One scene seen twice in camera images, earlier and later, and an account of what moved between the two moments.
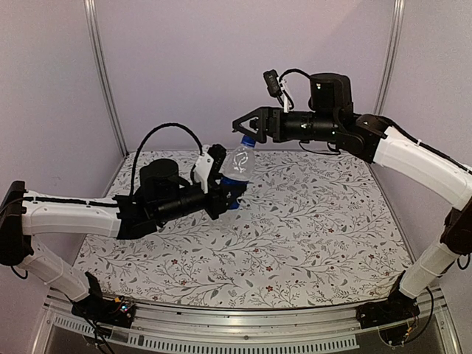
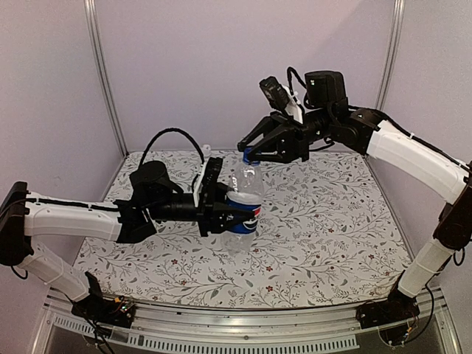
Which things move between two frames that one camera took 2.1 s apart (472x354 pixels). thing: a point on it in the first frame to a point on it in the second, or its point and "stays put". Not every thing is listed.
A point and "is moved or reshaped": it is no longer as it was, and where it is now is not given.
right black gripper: x=263 y=127 to x=291 y=141
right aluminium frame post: x=389 y=58 stays put
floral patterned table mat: x=315 y=230 stays put
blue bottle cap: x=248 y=140 is moved or reshaped
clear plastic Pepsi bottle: x=238 y=167 is moved or reshaped
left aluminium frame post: x=94 y=39 stays put
